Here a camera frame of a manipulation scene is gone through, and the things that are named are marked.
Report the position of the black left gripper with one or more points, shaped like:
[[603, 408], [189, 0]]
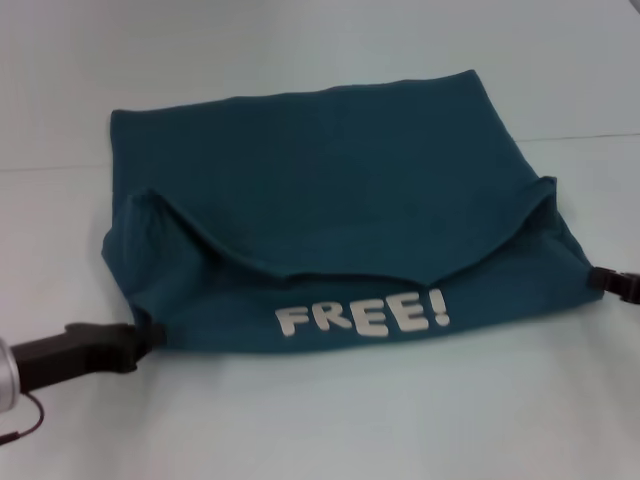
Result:
[[75, 352]]

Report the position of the teal blue shirt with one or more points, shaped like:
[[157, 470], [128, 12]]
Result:
[[325, 210]]

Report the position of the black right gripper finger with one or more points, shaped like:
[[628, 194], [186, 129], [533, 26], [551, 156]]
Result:
[[612, 282]]

